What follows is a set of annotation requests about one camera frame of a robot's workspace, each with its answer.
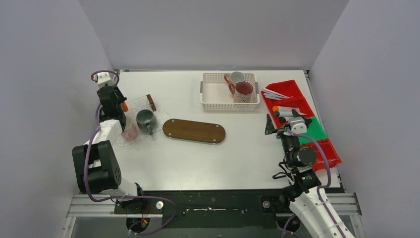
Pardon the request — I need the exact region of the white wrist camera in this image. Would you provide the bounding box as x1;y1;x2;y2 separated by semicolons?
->
289;117;308;134
93;72;114;89

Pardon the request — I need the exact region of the white blue toothbrush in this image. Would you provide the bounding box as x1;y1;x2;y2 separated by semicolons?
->
264;94;283;100

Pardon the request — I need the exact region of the white perforated plastic basket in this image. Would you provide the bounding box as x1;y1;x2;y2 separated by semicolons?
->
200;72;260;112

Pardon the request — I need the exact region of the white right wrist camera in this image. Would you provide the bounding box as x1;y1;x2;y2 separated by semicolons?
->
289;117;308;134

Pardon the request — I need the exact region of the black capped toothpaste tube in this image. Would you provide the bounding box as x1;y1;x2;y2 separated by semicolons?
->
273;111;306;118

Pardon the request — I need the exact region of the orange toothpaste tube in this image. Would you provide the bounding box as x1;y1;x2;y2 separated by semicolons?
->
121;102;129;112

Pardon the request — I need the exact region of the grey-green ceramic mug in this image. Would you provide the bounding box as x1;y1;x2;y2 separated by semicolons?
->
136;109;158;135

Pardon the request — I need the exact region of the clear textured acrylic tray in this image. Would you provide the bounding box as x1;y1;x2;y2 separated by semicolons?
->
116;109;169;147

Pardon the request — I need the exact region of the pink mug white inside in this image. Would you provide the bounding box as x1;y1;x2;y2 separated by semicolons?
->
121;117;138;142

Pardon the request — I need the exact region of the white pink toothbrush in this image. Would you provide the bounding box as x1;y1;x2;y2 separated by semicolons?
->
262;88;289;98

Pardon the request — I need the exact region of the green plastic tray insert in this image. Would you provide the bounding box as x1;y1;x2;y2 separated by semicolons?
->
304;117;328;141

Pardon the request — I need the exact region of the wooden acrylic toothbrush holder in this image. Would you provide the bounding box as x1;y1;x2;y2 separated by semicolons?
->
125;94;157;120

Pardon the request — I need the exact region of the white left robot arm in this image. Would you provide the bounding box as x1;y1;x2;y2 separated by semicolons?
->
72;84;147;214

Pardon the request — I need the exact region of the white toothpaste tube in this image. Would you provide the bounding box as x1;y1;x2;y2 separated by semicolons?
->
272;106;300;112

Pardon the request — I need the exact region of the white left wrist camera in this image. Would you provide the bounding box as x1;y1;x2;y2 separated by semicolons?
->
93;72;114;89

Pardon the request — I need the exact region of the pink ghost pattern mug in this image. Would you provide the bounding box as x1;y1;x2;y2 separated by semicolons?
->
228;82;254;103

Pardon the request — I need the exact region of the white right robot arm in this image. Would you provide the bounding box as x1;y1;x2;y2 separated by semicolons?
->
264;109;353;238

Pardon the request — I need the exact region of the orange-pink mug white inside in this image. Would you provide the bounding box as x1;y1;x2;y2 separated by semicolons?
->
224;71;246;94

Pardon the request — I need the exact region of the brown oval wooden tray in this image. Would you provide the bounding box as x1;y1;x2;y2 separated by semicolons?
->
162;119;226;144

